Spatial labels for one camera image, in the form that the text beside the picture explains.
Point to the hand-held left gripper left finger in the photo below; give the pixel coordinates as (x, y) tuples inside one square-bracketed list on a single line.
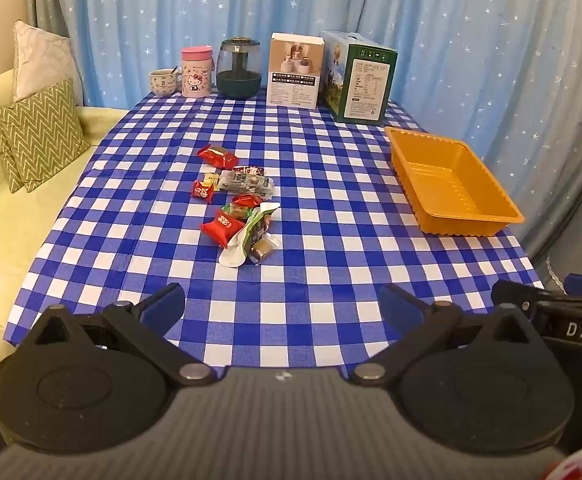
[(163, 305)]

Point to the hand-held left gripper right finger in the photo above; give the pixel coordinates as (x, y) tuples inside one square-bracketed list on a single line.
[(401, 306)]

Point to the red pillow packet white print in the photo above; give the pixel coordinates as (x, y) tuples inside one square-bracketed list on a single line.
[(222, 224)]

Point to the brown cube candy clear wrapper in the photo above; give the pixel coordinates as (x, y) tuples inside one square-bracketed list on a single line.
[(263, 249)]

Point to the green candy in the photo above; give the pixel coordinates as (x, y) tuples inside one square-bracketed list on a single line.
[(237, 211)]

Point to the orange plastic tray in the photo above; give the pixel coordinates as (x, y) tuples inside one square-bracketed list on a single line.
[(451, 185)]

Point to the red orange candy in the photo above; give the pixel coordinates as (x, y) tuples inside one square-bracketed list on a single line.
[(245, 200)]

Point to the small beige candy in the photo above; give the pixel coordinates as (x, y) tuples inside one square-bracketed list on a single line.
[(211, 178)]

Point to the clear long snack packet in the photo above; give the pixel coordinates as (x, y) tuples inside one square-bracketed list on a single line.
[(248, 185)]

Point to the long red snack packet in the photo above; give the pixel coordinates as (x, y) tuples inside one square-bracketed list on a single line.
[(218, 156)]

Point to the dark brown snack packet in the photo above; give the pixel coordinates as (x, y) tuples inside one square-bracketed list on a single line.
[(248, 170)]

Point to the blue white checked tablecloth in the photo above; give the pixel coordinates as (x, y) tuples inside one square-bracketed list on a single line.
[(321, 210)]

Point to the person's red white clothing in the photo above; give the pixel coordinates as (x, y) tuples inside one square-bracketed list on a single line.
[(581, 467)]

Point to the grey curtain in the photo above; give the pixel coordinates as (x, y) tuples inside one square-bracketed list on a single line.
[(46, 5), (571, 135)]

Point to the pale yellow sofa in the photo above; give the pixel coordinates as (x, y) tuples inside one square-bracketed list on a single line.
[(1, 260)]

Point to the green zigzag pillow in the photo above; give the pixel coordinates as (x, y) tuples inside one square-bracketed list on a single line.
[(0, 147), (46, 130)]

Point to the white ceramic cup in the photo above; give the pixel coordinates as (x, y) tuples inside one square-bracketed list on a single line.
[(163, 85)]

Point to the green carton box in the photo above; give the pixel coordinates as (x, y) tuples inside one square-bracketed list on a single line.
[(366, 85)]

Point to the pink cartoon tumbler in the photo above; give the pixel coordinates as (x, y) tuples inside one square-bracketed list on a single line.
[(196, 77)]

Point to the dark green glass humidifier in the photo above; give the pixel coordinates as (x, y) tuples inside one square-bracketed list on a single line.
[(238, 85)]

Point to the white carton box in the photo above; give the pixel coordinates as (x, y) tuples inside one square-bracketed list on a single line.
[(293, 90)]

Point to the white quilted pillow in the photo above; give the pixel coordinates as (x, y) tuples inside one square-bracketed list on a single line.
[(41, 60)]

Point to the blue star curtain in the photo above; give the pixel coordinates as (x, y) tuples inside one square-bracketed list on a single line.
[(296, 5)]

